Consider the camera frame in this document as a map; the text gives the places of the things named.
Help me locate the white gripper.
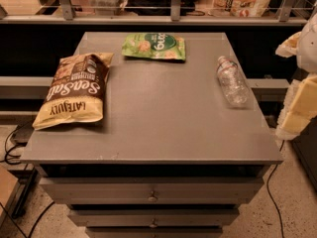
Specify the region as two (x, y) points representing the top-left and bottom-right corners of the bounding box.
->
(275, 75), (317, 141)

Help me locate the clear plastic water bottle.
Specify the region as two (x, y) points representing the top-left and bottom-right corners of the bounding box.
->
(216, 57), (250, 107)

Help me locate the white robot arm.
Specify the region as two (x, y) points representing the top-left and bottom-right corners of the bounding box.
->
(275, 15), (317, 141)

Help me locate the green snack bag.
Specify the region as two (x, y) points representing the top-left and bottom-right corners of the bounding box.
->
(122, 33), (186, 61)

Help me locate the black bag behind glass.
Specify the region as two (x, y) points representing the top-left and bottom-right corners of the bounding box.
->
(125, 0), (198, 16)

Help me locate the brown Sea Salt chip bag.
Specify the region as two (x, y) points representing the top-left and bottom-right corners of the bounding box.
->
(33, 53), (113, 130)

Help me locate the grey drawer cabinet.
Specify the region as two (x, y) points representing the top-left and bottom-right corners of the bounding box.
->
(23, 33), (282, 238)

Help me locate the top drawer knob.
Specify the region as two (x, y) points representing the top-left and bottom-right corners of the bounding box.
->
(148, 191), (158, 202)

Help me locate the drawer knob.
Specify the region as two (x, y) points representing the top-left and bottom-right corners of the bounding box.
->
(148, 191), (158, 202)
(149, 219), (158, 228)

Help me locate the metal glass railing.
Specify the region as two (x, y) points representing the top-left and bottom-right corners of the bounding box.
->
(0, 0), (317, 26)

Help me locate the black cable right floor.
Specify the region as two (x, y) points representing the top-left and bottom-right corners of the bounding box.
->
(265, 139), (286, 238)

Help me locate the black cables left floor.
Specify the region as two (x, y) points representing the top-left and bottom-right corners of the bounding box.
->
(0, 121), (55, 238)

